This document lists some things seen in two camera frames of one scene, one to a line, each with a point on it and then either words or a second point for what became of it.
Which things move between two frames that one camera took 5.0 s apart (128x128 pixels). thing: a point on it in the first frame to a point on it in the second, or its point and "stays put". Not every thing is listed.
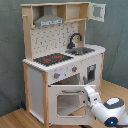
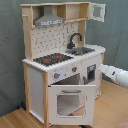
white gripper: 93,97 to 109,71
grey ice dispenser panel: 91,72 stays put
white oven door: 69,105 stays put
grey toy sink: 80,50 stays put
